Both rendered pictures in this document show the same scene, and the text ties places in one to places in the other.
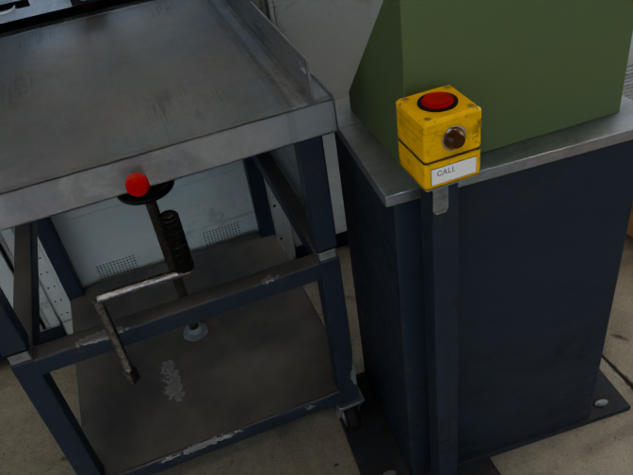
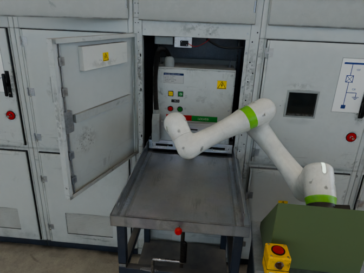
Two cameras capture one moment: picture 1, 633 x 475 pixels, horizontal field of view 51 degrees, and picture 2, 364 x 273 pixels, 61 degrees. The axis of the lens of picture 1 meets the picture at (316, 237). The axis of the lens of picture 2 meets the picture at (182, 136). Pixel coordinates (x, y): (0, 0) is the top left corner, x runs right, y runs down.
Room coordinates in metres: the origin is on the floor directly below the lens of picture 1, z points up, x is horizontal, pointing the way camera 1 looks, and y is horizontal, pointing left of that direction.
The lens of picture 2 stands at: (-0.23, -0.11, 1.69)
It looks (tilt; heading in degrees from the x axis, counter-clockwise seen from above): 22 degrees down; 18
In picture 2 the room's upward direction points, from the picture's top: 2 degrees clockwise
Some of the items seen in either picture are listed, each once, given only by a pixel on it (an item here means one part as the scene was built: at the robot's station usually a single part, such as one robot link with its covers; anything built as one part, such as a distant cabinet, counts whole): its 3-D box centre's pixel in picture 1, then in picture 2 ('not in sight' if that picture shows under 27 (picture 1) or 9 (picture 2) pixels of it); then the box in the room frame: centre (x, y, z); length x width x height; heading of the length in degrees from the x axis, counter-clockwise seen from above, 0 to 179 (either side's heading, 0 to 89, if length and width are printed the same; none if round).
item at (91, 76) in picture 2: not in sight; (102, 109); (1.10, 0.78, 1.21); 0.63 x 0.07 x 0.74; 175
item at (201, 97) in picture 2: not in sight; (192, 108); (1.52, 0.42, 1.15); 0.48 x 0.01 x 0.48; 104
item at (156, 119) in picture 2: not in sight; (156, 126); (1.40, 0.60, 1.04); 0.08 x 0.05 x 0.17; 14
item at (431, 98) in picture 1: (437, 104); (278, 251); (0.73, -0.17, 0.90); 0.04 x 0.04 x 0.02
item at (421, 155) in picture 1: (438, 137); (275, 260); (0.73, -0.17, 0.85); 0.08 x 0.08 x 0.10; 14
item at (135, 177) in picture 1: (136, 181); (178, 229); (0.80, 0.23, 0.82); 0.04 x 0.03 x 0.03; 14
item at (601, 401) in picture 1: (471, 395); not in sight; (0.96, -0.30, 0.01); 0.62 x 0.32 x 0.02; 100
